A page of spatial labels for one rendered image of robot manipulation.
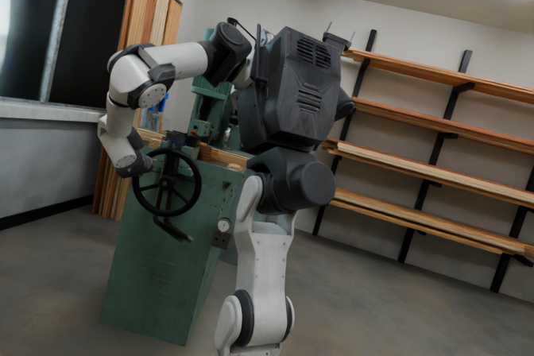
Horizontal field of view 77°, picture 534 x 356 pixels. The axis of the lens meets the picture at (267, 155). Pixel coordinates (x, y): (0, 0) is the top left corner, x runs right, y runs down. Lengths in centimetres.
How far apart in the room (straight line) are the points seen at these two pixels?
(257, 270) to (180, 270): 80
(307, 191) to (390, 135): 324
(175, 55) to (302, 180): 43
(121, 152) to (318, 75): 59
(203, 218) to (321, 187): 88
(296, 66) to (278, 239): 49
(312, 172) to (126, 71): 50
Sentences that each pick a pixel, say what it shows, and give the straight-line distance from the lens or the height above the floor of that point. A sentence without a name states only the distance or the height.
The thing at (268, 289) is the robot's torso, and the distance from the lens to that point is 100.
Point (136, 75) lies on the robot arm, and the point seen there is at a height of 118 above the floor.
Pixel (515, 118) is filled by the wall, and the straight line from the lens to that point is 441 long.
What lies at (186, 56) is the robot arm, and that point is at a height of 126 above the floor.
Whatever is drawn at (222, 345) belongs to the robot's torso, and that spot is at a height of 55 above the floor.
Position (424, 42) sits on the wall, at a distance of 420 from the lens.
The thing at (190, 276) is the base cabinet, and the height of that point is 35.
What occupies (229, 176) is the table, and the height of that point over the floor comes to 87.
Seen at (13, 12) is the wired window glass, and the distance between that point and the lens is 264.
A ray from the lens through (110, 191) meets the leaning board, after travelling 313.
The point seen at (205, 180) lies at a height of 82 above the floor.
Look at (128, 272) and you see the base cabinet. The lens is 182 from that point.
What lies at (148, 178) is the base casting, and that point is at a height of 76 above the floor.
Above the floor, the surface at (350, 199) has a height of 59.
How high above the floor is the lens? 117
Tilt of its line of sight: 6 degrees down
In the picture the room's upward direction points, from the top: 15 degrees clockwise
